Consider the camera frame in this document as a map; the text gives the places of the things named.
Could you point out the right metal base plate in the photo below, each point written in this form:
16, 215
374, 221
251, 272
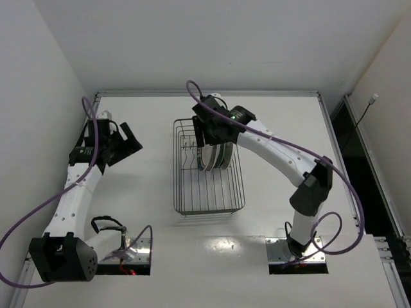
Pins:
278, 253

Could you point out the metal base plate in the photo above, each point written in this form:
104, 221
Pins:
278, 253
137, 250

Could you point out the grey wire dish rack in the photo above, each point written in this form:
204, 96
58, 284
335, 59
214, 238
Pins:
206, 179

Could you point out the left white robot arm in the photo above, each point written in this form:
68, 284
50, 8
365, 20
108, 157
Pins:
63, 254

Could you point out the small blue patterned plate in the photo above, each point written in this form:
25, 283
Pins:
220, 158

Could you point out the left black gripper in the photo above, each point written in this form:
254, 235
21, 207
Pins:
119, 146

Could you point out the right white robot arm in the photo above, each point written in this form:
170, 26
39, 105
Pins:
312, 177

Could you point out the white plate thin green rings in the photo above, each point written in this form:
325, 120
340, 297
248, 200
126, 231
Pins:
213, 157

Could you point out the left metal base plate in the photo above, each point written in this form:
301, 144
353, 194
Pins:
137, 250

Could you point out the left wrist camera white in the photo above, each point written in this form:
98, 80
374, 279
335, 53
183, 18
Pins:
104, 115

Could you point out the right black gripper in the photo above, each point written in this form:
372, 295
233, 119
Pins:
205, 132

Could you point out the black wall cable white plug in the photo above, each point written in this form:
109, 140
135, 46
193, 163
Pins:
371, 101

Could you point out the green red rim plate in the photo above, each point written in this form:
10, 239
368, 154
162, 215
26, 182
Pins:
204, 156
229, 148

